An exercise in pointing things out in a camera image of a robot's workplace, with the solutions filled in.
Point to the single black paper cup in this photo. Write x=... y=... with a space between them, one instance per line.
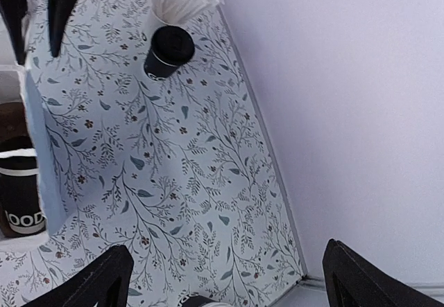
x=21 y=214

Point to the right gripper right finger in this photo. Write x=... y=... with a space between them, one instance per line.
x=350 y=280

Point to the black lidded coffee cup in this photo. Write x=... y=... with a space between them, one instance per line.
x=171 y=47

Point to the light blue paper bag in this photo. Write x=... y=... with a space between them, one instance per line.
x=20 y=87

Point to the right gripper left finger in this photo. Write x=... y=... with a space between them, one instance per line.
x=104 y=282

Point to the floral table mat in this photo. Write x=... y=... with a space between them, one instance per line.
x=178 y=171

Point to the brown cardboard cup carrier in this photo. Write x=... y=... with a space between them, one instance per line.
x=14 y=130

